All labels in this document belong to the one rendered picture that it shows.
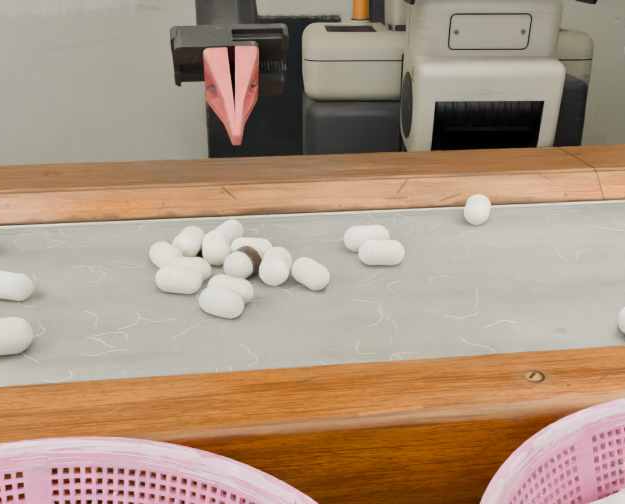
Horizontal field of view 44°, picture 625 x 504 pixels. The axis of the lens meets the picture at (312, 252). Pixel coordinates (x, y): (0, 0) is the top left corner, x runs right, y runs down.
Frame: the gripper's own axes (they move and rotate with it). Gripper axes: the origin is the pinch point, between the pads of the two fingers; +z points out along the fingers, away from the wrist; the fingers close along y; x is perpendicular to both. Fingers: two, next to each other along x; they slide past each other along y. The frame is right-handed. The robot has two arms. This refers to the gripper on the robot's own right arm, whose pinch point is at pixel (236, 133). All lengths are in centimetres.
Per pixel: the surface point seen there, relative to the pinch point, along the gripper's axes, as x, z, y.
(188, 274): -6.3, 16.1, -4.2
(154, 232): 3.5, 7.2, -7.3
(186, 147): 166, -116, -10
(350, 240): -2.0, 11.9, 8.0
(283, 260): -5.8, 15.2, 2.3
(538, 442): -22.1, 32.6, 10.7
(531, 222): 2.5, 8.9, 24.9
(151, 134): 163, -120, -22
